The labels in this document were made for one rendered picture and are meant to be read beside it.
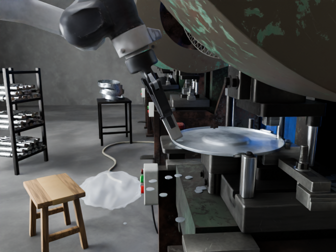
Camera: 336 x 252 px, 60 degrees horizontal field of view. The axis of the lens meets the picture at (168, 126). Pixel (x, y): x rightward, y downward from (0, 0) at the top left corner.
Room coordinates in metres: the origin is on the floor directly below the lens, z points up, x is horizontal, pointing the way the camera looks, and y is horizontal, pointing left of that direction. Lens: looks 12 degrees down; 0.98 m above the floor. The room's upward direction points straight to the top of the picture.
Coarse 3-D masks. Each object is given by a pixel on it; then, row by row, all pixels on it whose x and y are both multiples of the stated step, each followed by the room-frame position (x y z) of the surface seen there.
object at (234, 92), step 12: (228, 72) 0.80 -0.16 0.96; (240, 72) 0.71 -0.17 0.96; (228, 84) 0.78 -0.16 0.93; (240, 84) 0.71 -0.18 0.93; (252, 84) 0.70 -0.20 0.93; (264, 84) 0.68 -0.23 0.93; (240, 96) 0.71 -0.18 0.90; (252, 96) 0.69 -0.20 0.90; (264, 96) 0.68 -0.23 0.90; (276, 96) 0.69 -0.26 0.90; (288, 96) 0.69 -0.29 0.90; (300, 96) 0.69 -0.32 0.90
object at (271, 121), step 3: (264, 117) 0.76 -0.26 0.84; (267, 117) 0.75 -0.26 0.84; (270, 117) 0.74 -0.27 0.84; (273, 117) 0.74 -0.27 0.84; (276, 117) 0.74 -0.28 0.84; (279, 117) 0.74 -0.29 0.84; (264, 120) 0.76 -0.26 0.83; (267, 120) 0.75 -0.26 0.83; (270, 120) 0.74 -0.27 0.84; (273, 120) 0.74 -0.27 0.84; (276, 120) 0.74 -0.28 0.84; (264, 123) 0.76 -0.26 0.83; (267, 123) 0.75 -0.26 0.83; (270, 123) 0.74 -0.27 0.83; (273, 123) 0.74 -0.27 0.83; (276, 123) 0.74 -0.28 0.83
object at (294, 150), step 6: (282, 138) 0.77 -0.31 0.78; (294, 144) 0.71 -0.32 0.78; (282, 150) 0.69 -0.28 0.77; (288, 150) 0.69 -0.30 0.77; (294, 150) 0.69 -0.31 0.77; (258, 156) 0.72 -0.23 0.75; (264, 156) 0.69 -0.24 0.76; (270, 156) 0.69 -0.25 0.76; (276, 156) 0.69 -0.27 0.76; (282, 156) 0.69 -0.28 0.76; (288, 156) 0.69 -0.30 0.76; (294, 156) 0.69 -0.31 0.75; (264, 162) 0.69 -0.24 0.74; (270, 162) 0.69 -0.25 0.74; (276, 162) 0.69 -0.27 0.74
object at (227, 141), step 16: (192, 128) 0.87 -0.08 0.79; (208, 128) 0.89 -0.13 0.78; (224, 128) 0.89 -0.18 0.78; (240, 128) 0.88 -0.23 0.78; (176, 144) 0.70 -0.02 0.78; (192, 144) 0.70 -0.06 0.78; (208, 144) 0.70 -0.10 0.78; (224, 144) 0.69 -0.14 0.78; (240, 144) 0.70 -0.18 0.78; (256, 144) 0.70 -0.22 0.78; (272, 144) 0.70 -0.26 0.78
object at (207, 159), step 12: (168, 144) 0.71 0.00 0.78; (204, 156) 0.77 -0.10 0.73; (216, 156) 0.70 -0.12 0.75; (228, 156) 0.70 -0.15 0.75; (204, 168) 0.76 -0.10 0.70; (216, 168) 0.70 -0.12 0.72; (228, 168) 0.70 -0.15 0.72; (204, 180) 0.72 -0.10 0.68; (216, 180) 0.70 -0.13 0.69; (216, 192) 0.70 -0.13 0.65
